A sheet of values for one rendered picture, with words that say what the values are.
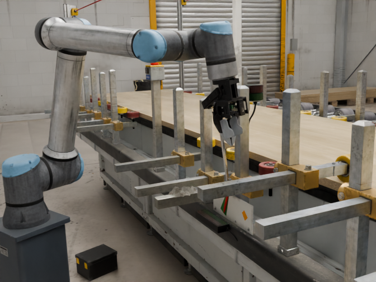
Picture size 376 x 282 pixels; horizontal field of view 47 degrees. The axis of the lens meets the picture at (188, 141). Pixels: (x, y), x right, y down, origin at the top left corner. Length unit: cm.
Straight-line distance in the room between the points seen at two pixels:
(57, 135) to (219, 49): 88
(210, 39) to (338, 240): 74
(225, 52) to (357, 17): 1037
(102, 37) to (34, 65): 772
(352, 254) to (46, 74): 836
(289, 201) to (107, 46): 71
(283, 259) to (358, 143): 44
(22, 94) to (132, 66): 228
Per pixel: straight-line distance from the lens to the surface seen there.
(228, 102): 128
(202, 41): 130
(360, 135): 103
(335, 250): 150
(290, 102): 120
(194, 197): 134
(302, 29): 1126
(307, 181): 119
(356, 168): 105
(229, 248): 167
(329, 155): 165
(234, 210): 151
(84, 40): 147
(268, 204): 174
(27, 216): 190
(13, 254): 192
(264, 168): 145
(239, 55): 325
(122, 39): 134
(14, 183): 187
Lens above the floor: 129
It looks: 12 degrees down
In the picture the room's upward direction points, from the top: 2 degrees counter-clockwise
